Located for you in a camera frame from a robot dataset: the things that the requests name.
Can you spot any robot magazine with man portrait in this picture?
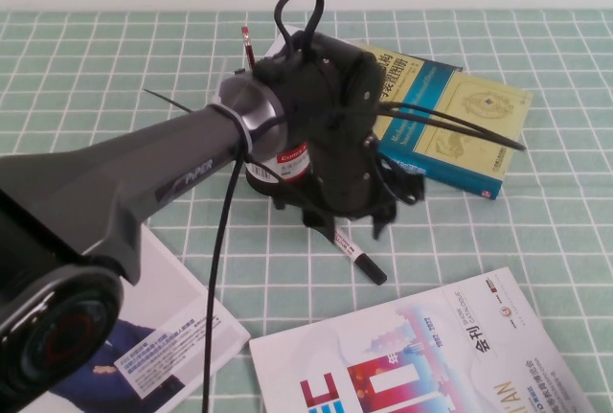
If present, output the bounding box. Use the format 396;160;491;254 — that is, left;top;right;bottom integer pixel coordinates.
45;224;252;413

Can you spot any white marker pen black cap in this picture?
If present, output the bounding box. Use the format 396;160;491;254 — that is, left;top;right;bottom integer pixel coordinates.
332;227;388;287

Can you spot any red pencil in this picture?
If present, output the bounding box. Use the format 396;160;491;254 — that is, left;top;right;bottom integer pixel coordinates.
240;25;257;70

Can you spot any yellow and blue mechanical book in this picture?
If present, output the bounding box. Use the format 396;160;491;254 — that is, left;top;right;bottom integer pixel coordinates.
356;40;535;202

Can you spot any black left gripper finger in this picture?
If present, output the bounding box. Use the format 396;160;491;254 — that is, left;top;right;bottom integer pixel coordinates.
369;192;401;242
300;199;337;242

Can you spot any white paper leaflet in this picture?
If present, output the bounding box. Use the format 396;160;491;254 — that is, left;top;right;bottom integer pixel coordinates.
261;24;302;60

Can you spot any colourful show catalogue magazine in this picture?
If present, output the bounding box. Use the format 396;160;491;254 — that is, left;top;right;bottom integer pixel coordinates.
248;266;599;413

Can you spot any black zip tie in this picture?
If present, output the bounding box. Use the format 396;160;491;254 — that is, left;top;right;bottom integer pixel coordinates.
142;87;193;116
380;109;488;136
377;101;527;151

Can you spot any green grid tablecloth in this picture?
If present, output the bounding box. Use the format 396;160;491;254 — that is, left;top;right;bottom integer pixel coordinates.
0;10;613;413

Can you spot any black mesh pen holder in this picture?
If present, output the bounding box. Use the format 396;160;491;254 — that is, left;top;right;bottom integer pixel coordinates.
244;141;318;199

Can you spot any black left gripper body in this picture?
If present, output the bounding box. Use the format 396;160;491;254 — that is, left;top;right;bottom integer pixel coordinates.
308;132;384;221

